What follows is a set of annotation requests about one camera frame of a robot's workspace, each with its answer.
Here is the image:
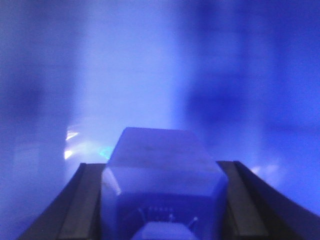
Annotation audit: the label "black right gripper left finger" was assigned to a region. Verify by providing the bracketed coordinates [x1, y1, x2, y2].
[18, 163, 105, 240]

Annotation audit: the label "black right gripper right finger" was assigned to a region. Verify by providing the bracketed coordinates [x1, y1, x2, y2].
[218, 161, 320, 240]

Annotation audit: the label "blue block part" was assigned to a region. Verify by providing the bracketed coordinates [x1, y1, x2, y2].
[100, 127, 228, 240]

